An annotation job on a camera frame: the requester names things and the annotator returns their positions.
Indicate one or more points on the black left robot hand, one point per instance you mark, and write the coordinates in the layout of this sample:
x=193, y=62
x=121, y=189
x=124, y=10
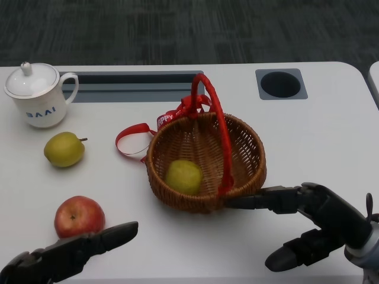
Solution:
x=74, y=251

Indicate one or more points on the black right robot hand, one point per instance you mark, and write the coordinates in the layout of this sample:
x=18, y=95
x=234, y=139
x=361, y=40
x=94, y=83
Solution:
x=334, y=213

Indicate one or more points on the red apple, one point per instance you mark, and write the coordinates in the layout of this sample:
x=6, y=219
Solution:
x=80, y=216

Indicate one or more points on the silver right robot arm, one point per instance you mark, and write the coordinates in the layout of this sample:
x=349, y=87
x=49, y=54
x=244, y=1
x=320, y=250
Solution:
x=365, y=260

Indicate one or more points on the green fruit with stem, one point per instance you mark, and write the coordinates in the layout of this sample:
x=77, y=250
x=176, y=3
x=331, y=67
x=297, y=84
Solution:
x=63, y=149

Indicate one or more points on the stemless green fruit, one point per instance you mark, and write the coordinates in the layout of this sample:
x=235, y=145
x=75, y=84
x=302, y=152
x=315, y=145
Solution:
x=183, y=177

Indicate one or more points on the white neighbouring table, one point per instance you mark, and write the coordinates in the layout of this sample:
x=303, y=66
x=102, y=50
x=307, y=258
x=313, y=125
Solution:
x=374, y=83

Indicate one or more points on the grey square round-hole grommet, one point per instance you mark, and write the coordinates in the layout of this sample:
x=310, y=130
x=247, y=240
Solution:
x=280, y=84

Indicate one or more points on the white BAAI mug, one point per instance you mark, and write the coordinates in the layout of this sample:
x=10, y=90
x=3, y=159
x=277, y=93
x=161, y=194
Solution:
x=41, y=111

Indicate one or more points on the white mug lid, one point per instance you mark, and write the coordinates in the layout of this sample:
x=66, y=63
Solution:
x=31, y=81

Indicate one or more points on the red printed ribbon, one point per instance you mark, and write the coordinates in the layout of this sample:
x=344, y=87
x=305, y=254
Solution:
x=189, y=105

